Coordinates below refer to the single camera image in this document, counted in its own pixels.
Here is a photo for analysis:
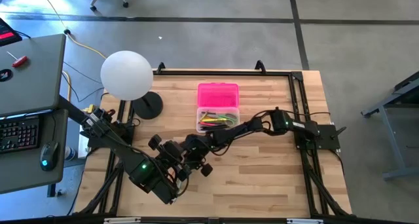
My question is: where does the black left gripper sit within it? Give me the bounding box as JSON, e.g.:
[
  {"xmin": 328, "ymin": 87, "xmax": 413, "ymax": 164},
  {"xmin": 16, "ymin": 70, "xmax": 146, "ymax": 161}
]
[{"xmin": 149, "ymin": 134, "xmax": 190, "ymax": 183}]

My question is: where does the dark crayon CRAYONS print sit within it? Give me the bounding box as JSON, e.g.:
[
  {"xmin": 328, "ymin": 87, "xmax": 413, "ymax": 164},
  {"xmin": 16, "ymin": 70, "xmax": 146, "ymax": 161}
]
[{"xmin": 200, "ymin": 125, "xmax": 231, "ymax": 132}]

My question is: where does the black device red display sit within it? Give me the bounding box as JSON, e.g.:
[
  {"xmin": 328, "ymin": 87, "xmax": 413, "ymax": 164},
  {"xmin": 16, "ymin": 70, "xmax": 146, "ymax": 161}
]
[{"xmin": 0, "ymin": 16, "xmax": 23, "ymax": 48}]

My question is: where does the black table frame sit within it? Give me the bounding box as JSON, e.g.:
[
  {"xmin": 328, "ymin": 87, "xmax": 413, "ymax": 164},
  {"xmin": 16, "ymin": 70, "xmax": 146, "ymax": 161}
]
[{"xmin": 73, "ymin": 60, "xmax": 354, "ymax": 218}]

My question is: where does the clear supply box pink lid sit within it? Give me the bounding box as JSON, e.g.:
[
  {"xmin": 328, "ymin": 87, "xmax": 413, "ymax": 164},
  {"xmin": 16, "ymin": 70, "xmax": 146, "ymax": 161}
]
[{"xmin": 195, "ymin": 82, "xmax": 241, "ymax": 134}]

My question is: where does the yellow highlighter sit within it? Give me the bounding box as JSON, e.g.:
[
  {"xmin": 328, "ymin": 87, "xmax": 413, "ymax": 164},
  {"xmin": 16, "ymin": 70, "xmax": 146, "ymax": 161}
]
[{"xmin": 203, "ymin": 117, "xmax": 230, "ymax": 124}]

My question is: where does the black computer mouse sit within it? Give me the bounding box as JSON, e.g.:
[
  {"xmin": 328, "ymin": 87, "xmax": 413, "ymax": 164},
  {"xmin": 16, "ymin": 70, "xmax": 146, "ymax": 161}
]
[{"xmin": 39, "ymin": 141, "xmax": 60, "ymax": 172}]

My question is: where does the blue white bottle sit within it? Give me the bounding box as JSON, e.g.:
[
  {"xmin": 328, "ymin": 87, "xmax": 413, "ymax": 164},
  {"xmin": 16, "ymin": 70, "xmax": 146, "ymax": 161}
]
[{"xmin": 64, "ymin": 145, "xmax": 77, "ymax": 162}]

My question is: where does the grey side desk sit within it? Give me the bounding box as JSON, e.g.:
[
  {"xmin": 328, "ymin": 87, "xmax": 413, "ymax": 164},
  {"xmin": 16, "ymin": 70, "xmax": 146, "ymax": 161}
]
[{"xmin": 0, "ymin": 108, "xmax": 69, "ymax": 195}]

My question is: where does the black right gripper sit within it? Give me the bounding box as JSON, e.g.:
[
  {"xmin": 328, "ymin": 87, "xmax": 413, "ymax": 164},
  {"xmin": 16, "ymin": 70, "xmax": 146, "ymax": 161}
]
[{"xmin": 183, "ymin": 134, "xmax": 214, "ymax": 178}]

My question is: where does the white globe table lamp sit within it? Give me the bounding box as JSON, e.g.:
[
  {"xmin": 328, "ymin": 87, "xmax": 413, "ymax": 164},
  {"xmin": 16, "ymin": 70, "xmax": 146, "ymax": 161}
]
[{"xmin": 100, "ymin": 50, "xmax": 164, "ymax": 121}]

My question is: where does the backlit black keyboard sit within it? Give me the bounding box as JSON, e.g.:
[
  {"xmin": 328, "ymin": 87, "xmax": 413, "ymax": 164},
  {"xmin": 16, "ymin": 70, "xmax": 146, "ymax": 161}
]
[{"xmin": 0, "ymin": 117, "xmax": 43, "ymax": 155}]

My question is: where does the grey metal table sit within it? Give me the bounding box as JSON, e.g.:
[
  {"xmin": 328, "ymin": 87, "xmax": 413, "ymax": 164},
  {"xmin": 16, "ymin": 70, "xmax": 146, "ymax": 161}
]
[{"xmin": 360, "ymin": 69, "xmax": 419, "ymax": 181}]

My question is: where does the yellow floor cable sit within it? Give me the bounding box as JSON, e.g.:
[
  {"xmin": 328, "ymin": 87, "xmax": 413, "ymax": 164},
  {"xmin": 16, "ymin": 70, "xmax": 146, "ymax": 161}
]
[{"xmin": 37, "ymin": 0, "xmax": 107, "ymax": 60}]

